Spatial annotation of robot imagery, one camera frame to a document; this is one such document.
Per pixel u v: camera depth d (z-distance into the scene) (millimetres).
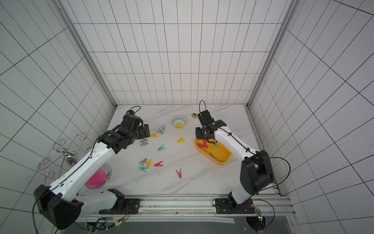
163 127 1065
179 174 832
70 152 622
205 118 671
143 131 693
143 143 952
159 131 1029
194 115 1134
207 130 603
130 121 560
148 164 874
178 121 1067
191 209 729
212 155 896
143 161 878
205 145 949
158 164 873
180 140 977
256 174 433
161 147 947
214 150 945
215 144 670
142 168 854
